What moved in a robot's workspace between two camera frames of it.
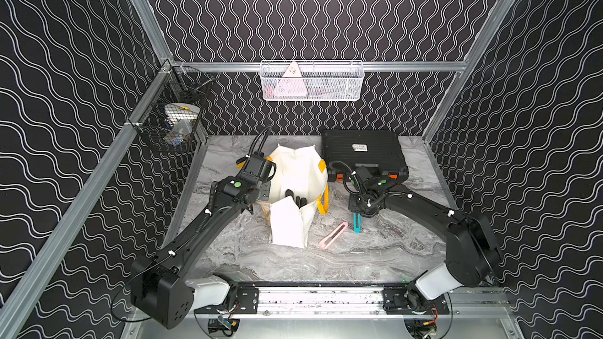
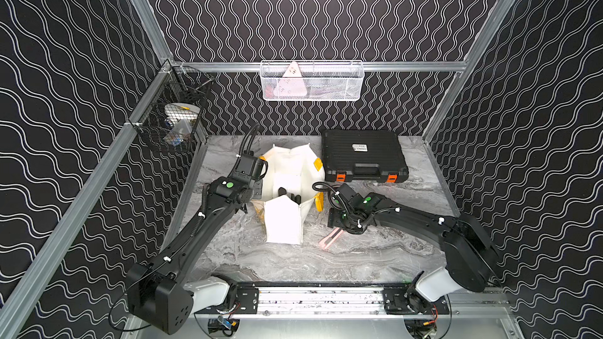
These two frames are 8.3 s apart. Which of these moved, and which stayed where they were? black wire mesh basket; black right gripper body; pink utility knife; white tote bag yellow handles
Moved: black right gripper body
Stayed: pink utility knife; black wire mesh basket; white tote bag yellow handles
